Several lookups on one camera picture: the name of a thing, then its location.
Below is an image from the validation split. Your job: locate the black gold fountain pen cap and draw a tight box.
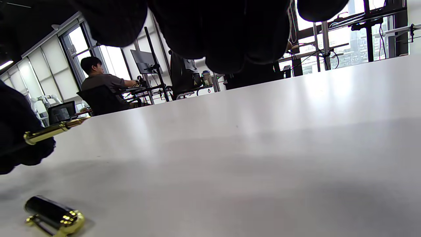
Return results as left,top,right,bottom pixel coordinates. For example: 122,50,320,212
24,196,86,237

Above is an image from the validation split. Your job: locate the black laptop screen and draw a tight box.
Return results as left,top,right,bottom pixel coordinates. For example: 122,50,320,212
48,101,77,125

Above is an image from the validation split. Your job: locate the person's right hand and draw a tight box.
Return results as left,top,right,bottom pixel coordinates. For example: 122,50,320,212
69,0,349,75

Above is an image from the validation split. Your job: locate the black mesh office chair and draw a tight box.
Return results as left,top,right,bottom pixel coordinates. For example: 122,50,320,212
77,85,142,116

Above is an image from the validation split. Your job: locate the black gold fountain pen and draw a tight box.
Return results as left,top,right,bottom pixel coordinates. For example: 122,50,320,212
23,117,90,145

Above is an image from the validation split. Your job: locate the grey monitor on black pole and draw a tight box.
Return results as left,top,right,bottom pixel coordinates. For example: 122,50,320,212
130,26,170,103

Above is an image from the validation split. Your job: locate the person's left hand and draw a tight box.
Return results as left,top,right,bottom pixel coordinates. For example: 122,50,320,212
0,81,56,175

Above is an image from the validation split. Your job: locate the black metal frame rig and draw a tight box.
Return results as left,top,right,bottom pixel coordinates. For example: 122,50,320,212
289,0,409,71

